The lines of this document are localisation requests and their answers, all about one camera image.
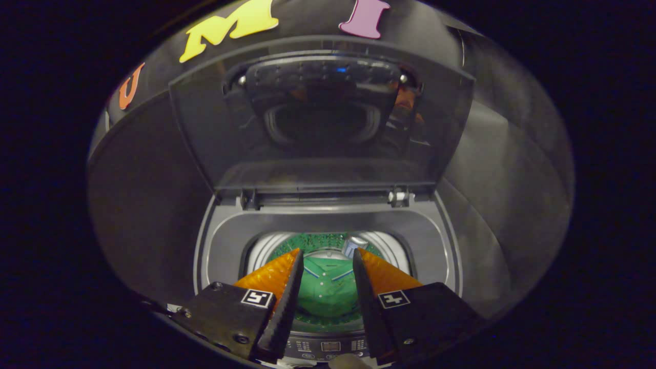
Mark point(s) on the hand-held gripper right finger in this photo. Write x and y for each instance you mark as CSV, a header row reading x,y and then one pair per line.
x,y
369,307

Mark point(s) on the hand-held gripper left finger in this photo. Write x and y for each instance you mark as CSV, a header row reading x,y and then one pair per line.
x,y
287,307

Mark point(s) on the dark washing machine lid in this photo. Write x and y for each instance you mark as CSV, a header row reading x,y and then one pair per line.
x,y
230,133

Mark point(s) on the green polo shirt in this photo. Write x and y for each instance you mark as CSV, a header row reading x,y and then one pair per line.
x,y
328,287

